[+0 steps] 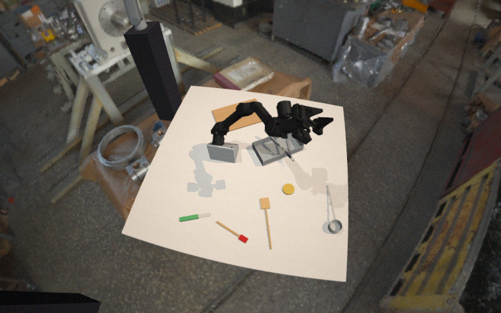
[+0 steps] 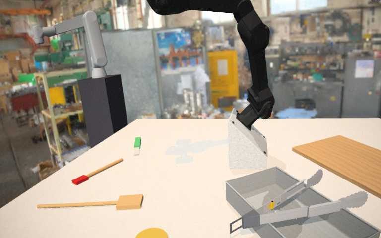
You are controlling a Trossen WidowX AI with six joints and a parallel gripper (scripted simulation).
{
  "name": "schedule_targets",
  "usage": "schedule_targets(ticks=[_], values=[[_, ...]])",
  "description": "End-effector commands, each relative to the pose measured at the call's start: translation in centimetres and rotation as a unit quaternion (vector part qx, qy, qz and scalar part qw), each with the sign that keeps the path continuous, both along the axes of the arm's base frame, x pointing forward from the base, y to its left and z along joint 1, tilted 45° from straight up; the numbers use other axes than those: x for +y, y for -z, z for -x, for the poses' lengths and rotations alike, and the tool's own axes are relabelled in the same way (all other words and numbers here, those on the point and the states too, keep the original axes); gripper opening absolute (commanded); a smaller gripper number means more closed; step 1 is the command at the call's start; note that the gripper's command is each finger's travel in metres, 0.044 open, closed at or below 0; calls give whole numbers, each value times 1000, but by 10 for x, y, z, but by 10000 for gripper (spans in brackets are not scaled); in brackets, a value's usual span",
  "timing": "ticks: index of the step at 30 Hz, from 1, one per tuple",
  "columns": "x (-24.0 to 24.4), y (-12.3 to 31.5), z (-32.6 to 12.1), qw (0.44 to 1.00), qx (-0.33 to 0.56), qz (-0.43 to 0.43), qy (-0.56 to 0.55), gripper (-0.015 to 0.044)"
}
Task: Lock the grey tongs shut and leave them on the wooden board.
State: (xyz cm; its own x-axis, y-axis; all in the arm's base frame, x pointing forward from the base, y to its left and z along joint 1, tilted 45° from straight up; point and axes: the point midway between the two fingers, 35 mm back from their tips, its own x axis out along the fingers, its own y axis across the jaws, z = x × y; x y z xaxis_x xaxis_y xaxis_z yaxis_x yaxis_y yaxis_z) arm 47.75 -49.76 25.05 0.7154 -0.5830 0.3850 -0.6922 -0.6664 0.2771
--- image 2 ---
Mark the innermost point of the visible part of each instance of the light wooden board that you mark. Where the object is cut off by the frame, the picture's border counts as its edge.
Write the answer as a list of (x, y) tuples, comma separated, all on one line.
[(356, 162)]

